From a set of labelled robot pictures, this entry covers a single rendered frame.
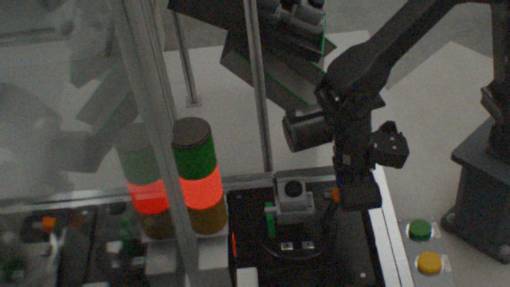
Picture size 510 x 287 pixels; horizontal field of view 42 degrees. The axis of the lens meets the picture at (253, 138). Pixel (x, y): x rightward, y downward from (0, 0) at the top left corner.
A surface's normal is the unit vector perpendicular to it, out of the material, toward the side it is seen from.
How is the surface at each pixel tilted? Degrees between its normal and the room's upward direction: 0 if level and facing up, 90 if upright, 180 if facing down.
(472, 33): 0
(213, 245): 0
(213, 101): 0
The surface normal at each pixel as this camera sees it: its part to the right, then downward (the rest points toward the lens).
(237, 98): -0.10, -0.72
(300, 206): 0.05, 0.69
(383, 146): 0.19, -0.72
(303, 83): 0.63, -0.50
